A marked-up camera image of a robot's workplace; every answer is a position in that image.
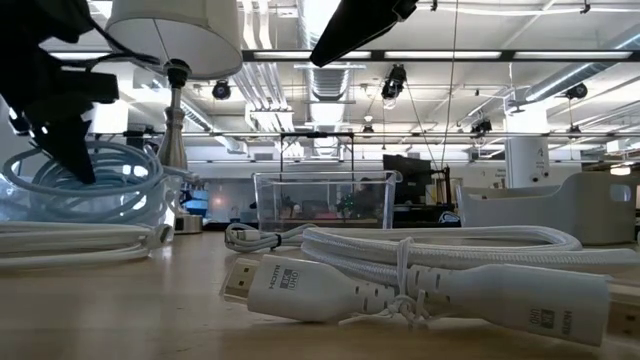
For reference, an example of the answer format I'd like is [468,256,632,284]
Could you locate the light blue cable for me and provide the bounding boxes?
[27,172,169,222]
[2,141,201,197]

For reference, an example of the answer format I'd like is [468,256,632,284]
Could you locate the white HDMI cable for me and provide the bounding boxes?
[0,221,174,269]
[219,224,640,349]

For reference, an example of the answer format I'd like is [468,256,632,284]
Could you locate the silver ceiling air duct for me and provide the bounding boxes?
[294,62,366,104]

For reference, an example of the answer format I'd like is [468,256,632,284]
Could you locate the thin hanging black cable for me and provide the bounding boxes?
[439,0,460,174]

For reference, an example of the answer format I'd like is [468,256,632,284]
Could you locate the black monitor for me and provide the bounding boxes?
[382,153,435,206]

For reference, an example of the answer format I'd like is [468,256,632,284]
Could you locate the white shade table lamp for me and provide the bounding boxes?
[103,0,245,235]

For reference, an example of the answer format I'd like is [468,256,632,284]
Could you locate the grey bin with handle holes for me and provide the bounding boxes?
[455,171,640,247]

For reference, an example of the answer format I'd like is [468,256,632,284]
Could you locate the clear plastic container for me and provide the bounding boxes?
[252,169,400,233]

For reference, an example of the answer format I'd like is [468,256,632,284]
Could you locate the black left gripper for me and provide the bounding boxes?
[0,45,121,185]

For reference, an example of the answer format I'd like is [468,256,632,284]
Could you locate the translucent white plastic bin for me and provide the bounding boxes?
[0,172,185,229]

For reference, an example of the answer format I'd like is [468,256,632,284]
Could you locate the black background frame stand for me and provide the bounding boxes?
[278,131,357,176]

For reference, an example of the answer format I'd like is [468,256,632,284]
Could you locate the long ceiling light bar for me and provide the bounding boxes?
[242,48,640,64]

